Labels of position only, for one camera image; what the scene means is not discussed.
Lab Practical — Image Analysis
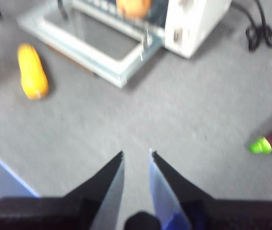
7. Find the glass oven door with handle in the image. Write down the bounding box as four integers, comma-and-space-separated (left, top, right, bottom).
16, 4, 166, 89

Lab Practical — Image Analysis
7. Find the yellow toy corn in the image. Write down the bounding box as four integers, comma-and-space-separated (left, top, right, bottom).
17, 43, 49, 100

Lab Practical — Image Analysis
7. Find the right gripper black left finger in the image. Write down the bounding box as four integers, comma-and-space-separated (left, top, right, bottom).
63, 150, 125, 230

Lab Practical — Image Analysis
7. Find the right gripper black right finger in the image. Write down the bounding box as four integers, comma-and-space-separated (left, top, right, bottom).
149, 148, 216, 230

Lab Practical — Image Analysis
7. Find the black oven power cable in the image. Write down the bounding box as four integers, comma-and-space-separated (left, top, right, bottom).
231, 0, 272, 51

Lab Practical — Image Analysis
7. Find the brown potato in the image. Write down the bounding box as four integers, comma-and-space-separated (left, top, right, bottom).
115, 0, 152, 19

